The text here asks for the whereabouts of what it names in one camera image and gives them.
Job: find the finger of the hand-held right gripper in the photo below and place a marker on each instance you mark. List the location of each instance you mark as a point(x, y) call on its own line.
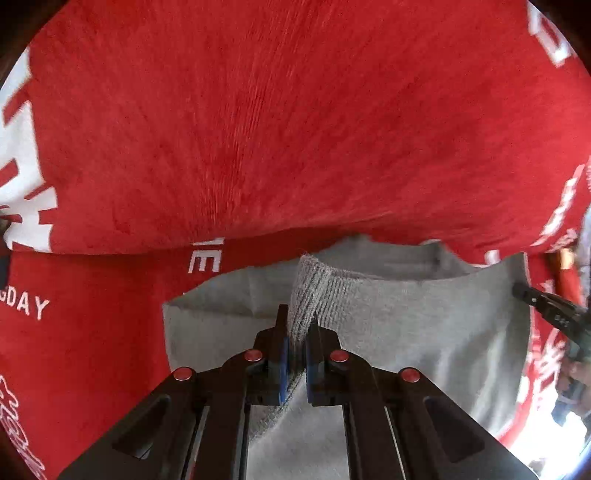
point(535, 300)

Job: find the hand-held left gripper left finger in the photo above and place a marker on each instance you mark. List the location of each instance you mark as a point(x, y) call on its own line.
point(282, 369)

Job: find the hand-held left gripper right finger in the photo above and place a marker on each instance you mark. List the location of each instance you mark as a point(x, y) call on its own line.
point(311, 378)

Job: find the grey knit sweater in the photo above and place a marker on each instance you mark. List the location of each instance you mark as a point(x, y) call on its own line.
point(415, 332)

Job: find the red printed blanket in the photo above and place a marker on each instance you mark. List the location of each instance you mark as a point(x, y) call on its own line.
point(277, 115)

